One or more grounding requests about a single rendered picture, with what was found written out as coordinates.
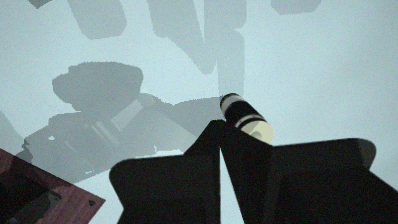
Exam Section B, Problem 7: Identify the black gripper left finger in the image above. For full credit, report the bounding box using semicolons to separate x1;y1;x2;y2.
109;120;221;224

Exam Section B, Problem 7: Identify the black and silver battery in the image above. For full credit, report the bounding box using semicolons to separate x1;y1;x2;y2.
220;93;274;144

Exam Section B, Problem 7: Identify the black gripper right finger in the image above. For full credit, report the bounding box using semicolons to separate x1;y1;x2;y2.
217;119;376;224

